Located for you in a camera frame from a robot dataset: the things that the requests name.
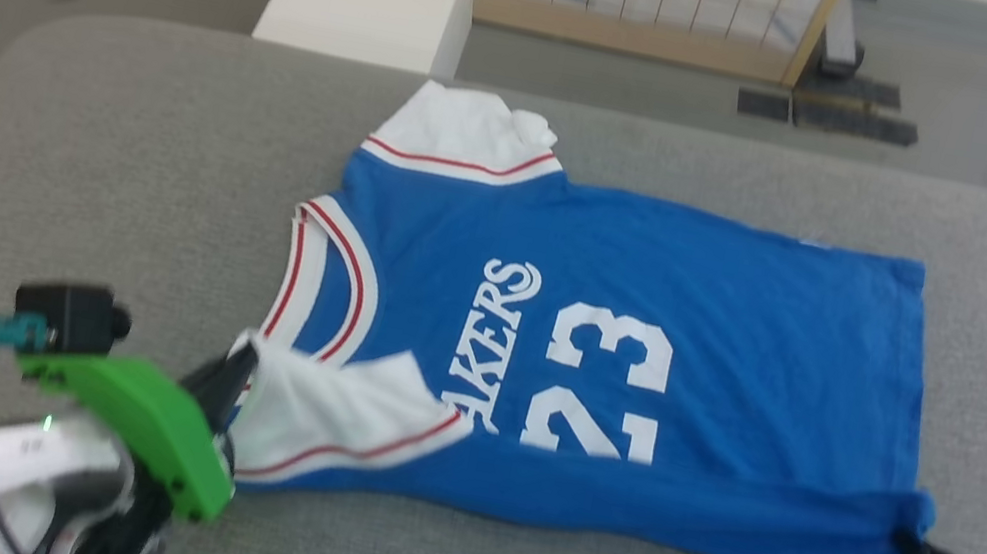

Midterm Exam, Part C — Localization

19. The small dark floor mat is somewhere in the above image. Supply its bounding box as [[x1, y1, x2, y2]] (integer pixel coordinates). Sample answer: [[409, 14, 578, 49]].
[[736, 87, 795, 124]]

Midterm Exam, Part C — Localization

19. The large dark floor mat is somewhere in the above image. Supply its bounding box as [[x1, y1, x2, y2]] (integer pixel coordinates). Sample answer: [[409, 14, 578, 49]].
[[789, 65, 927, 149]]

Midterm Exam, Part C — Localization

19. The teal left camera cable plug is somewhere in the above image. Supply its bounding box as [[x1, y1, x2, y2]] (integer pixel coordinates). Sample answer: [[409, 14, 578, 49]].
[[0, 310, 55, 362]]

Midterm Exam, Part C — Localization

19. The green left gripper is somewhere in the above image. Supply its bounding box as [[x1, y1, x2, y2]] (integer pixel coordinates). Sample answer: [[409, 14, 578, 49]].
[[0, 307, 263, 531]]

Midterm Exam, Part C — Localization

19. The blue white basketball jersey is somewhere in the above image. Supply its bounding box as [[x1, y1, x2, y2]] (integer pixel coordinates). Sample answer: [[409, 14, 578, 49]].
[[209, 55, 987, 554]]

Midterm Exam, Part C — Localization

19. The grey fabric sofa cushion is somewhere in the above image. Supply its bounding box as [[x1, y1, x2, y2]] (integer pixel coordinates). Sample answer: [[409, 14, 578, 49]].
[[0, 0, 987, 554]]

